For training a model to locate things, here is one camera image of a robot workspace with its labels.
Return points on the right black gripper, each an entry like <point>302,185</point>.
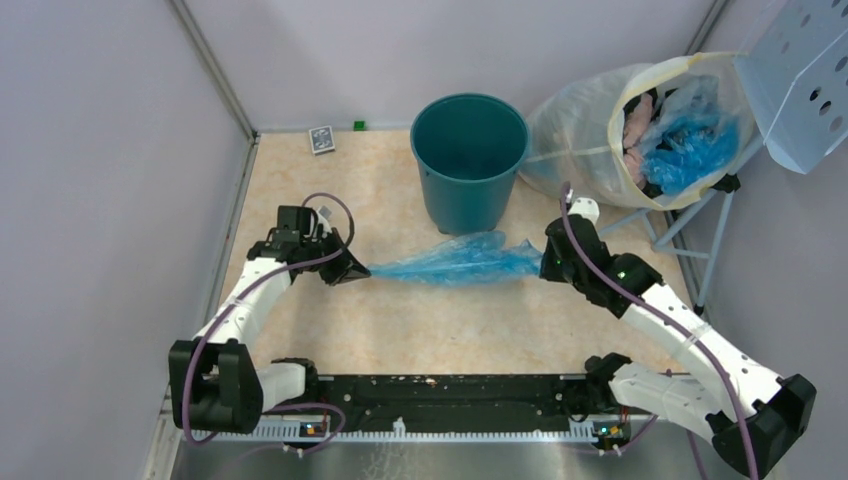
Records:
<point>547,269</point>

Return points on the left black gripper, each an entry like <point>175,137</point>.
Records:
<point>349,268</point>

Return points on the blue plastic trash bag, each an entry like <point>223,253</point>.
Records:
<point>468,260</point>

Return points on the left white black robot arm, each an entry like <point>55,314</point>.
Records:
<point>215,386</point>

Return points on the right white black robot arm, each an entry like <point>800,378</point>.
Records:
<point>750,414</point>

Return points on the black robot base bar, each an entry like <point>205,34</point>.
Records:
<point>463,404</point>

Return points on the teal plastic trash bin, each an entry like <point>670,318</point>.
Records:
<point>468,148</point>

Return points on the blue bags inside large bag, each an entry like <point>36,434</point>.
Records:
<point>689,138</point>

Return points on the playing card deck box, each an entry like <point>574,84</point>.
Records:
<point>321,140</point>

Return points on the large translucent stuffed bag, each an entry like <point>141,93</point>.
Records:
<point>577,136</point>

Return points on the perforated white metal panel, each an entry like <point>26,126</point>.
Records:
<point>795,81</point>

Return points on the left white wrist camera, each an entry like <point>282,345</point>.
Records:
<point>320,223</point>

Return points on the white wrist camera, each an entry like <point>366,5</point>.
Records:
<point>585,208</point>
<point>320,223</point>

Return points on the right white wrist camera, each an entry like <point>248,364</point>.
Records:
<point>585,208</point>

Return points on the white slotted cable duct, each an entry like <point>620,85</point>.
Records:
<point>306,429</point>

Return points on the aluminium frame post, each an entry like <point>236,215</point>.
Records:
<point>213,68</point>

